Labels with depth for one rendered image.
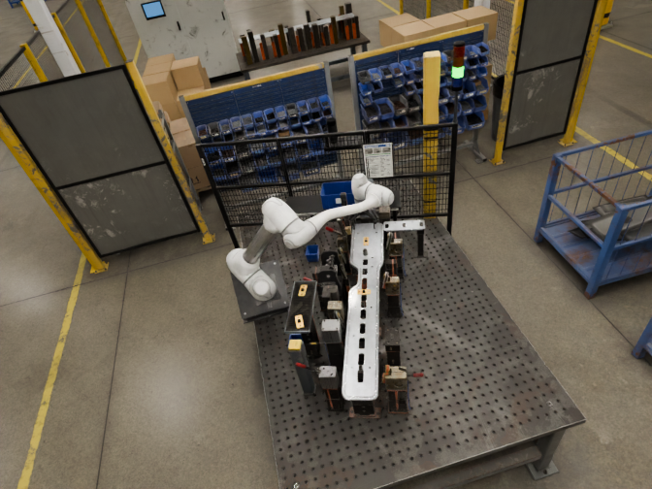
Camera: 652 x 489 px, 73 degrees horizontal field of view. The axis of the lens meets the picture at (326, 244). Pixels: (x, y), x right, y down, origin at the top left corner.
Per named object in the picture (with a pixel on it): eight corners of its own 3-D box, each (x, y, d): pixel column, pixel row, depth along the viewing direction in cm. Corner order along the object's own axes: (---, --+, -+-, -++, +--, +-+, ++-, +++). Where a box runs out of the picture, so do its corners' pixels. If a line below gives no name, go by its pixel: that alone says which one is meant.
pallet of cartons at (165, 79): (220, 143, 663) (196, 74, 593) (167, 154, 659) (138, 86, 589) (219, 110, 752) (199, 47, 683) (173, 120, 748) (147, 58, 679)
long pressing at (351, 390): (383, 401, 219) (383, 399, 218) (339, 400, 223) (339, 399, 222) (383, 222, 319) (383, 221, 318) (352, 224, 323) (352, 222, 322)
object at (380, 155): (394, 178, 332) (393, 141, 312) (365, 179, 336) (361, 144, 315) (394, 176, 334) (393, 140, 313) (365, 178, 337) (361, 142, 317)
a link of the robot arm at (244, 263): (240, 288, 292) (218, 264, 293) (256, 277, 303) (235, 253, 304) (287, 227, 236) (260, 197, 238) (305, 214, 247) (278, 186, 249)
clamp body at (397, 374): (411, 415, 241) (411, 380, 217) (385, 415, 244) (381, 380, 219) (411, 398, 249) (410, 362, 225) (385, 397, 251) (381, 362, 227)
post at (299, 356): (314, 395, 258) (301, 352, 229) (302, 394, 260) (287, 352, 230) (316, 383, 264) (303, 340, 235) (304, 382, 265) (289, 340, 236)
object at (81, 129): (214, 233, 501) (140, 54, 368) (214, 241, 490) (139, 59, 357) (96, 265, 489) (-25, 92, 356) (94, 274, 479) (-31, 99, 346)
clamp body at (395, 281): (404, 319, 289) (402, 284, 266) (384, 320, 291) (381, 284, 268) (403, 309, 296) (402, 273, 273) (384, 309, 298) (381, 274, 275)
